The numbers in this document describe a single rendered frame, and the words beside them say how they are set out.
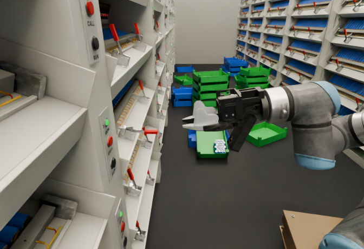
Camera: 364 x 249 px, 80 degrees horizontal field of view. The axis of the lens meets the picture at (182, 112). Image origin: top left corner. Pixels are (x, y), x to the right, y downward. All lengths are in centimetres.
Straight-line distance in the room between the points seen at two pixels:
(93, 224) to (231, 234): 76
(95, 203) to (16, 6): 28
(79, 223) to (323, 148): 54
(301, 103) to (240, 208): 72
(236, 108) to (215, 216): 69
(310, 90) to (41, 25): 54
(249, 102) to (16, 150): 47
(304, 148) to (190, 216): 67
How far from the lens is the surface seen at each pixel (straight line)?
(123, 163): 45
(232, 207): 118
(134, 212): 67
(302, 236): 95
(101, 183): 36
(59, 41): 29
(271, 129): 194
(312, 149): 62
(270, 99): 56
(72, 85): 30
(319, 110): 60
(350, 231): 66
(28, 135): 24
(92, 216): 41
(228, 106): 53
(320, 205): 134
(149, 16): 97
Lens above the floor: 84
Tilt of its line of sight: 23 degrees down
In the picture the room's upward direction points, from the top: straight up
